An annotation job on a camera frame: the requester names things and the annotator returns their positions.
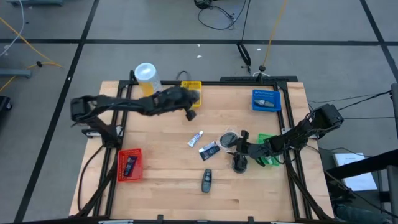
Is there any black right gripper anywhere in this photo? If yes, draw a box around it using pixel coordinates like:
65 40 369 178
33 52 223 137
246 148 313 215
233 130 276 162

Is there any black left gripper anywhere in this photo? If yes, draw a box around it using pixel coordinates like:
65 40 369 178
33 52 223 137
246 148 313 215
146 86 197 122

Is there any black puff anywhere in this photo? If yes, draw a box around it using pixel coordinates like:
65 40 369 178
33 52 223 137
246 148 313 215
183 88 201 103
218 126 241 154
232 154 249 174

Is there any white toothpaste tube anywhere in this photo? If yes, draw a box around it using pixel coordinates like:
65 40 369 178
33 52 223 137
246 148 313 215
187 130 205 148

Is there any black white sachet packet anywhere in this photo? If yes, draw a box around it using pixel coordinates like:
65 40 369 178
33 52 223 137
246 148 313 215
198 141 221 161

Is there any grey deodorant stick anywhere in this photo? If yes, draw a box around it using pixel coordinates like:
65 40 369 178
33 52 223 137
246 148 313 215
254 99 275 109

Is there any grey remote device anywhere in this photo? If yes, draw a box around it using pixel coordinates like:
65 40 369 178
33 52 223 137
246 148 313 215
201 169 213 194

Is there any dark purple sachet packet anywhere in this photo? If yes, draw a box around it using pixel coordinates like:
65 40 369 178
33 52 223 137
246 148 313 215
124 155 138 177

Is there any green plastic basket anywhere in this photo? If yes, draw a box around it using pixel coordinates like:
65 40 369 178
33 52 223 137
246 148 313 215
257 133 281 167

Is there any yellow plastic basket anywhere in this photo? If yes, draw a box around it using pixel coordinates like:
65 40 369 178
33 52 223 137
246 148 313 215
180 80 203 109

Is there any blue plastic basket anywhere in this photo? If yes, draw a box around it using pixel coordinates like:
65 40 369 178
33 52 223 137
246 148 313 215
252 89 282 112

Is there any yellow white wipes canister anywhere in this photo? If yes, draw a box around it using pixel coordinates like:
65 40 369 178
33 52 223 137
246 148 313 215
134 62 164 97

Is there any red plastic basket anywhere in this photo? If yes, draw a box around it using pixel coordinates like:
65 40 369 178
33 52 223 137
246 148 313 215
117 148 144 182

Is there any white paper booklet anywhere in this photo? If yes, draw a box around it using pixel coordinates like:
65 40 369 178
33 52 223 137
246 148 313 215
332 152 379 192

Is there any black metal beam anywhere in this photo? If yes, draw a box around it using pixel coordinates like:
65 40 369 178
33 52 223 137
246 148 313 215
323 148 398 180

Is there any black metal table frame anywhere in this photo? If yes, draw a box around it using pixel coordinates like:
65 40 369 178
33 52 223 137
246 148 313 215
70 76 335 224

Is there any black floor cable loop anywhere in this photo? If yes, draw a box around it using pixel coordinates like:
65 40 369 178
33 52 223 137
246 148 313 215
197 0 249 31

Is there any black hanging cable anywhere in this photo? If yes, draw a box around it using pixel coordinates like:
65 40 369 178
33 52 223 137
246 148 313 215
236 0 252 75

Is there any yellow hanging cable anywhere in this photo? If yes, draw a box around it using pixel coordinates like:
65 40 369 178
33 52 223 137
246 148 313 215
262 0 289 68

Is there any yellow floor cable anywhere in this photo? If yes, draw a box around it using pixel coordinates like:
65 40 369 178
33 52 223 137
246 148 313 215
0 17 63 93

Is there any white floor cable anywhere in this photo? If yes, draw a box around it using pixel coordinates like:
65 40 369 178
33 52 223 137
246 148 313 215
0 0 25 57

